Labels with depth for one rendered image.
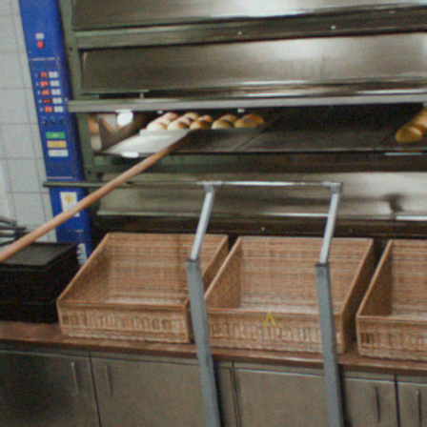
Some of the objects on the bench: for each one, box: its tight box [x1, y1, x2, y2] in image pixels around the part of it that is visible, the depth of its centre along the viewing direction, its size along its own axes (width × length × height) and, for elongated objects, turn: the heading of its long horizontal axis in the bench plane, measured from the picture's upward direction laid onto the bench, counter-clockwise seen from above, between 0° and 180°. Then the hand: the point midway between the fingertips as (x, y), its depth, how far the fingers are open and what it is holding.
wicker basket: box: [204, 235, 375, 356], centre depth 415 cm, size 49×56×28 cm
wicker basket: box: [56, 234, 228, 344], centre depth 440 cm, size 49×56×28 cm
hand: (26, 232), depth 365 cm, fingers closed
